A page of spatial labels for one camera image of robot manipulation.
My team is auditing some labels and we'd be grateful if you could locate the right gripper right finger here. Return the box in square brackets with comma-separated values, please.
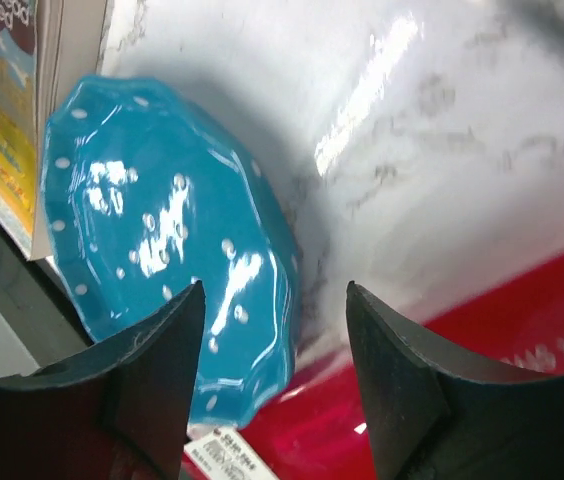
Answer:
[346, 283, 564, 479]

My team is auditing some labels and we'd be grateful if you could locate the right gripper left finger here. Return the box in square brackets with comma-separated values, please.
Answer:
[0, 282, 205, 479]

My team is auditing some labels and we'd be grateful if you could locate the blue polka dot plate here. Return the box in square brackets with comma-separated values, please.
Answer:
[40, 75, 301, 427]

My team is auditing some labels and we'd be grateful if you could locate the red folder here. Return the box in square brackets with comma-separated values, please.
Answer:
[181, 234, 564, 480]

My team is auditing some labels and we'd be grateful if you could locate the paperback book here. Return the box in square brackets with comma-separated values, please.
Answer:
[0, 0, 107, 259]

